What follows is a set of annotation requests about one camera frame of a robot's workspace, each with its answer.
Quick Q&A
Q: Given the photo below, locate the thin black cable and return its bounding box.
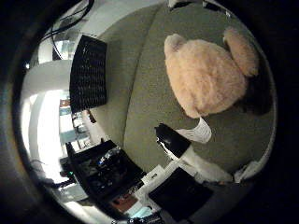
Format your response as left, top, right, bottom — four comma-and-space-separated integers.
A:
50, 27, 62, 60

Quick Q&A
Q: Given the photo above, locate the black plastic crate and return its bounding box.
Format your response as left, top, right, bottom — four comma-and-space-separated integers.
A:
68, 34, 108, 115

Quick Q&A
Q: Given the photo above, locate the tan plush dog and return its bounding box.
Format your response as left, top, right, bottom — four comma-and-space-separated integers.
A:
164, 27, 275, 144

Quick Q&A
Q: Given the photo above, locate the thick black cable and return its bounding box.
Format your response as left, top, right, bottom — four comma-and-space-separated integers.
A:
43, 0, 96, 40

